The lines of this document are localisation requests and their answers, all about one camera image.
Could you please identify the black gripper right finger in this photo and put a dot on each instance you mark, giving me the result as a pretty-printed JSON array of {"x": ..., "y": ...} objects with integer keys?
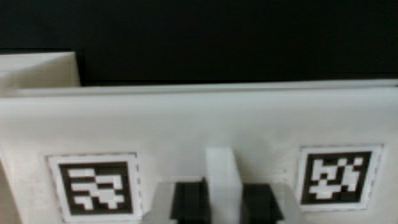
[{"x": 259, "y": 211}]

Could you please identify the white cabinet door panel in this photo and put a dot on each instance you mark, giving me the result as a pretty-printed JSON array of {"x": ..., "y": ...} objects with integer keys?
[{"x": 99, "y": 149}]

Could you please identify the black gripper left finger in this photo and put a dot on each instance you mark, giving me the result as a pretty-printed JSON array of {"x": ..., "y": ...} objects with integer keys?
[{"x": 190, "y": 203}]

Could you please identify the white cabinet body box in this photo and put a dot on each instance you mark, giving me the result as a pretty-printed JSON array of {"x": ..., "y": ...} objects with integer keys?
[{"x": 39, "y": 74}]

